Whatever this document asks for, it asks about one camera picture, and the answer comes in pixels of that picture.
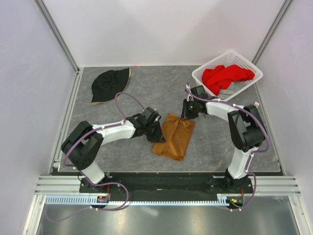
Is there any right aluminium frame post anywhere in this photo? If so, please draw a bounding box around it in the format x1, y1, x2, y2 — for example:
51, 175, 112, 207
252, 0, 294, 65

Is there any left aluminium frame post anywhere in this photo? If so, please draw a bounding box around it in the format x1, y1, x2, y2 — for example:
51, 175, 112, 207
34, 0, 80, 73

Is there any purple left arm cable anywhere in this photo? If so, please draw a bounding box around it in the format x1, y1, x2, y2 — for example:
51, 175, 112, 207
45, 92, 147, 222

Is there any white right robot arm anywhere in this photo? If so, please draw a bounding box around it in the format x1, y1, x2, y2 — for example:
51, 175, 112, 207
181, 83, 269, 193

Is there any red cloth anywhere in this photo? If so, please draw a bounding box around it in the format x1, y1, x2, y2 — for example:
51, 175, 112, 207
202, 65, 255, 96

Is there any aluminium frame post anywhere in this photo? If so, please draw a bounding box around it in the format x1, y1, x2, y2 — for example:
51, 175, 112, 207
252, 0, 294, 65
34, 0, 80, 73

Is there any white plastic basket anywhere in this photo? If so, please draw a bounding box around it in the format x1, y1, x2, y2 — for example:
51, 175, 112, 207
192, 50, 263, 101

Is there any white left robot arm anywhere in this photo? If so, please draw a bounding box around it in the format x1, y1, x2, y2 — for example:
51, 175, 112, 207
61, 107, 166, 192

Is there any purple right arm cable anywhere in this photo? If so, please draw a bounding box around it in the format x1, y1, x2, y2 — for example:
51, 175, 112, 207
184, 83, 271, 212

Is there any slotted cable duct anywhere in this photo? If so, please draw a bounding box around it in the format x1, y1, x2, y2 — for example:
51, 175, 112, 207
45, 195, 231, 206

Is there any black bucket hat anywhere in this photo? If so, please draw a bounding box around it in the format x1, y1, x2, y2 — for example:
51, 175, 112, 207
91, 68, 131, 104

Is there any grey cloth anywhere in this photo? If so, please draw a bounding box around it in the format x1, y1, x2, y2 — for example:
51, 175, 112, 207
218, 82, 240, 99

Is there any aluminium front rail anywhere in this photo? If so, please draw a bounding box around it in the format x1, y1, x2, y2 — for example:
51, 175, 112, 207
35, 176, 301, 196

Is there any orange cloth napkin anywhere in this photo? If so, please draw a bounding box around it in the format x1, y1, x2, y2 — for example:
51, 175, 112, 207
151, 113, 196, 161

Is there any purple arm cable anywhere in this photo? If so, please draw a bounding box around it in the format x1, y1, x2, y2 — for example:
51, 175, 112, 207
45, 92, 147, 222
184, 83, 271, 212

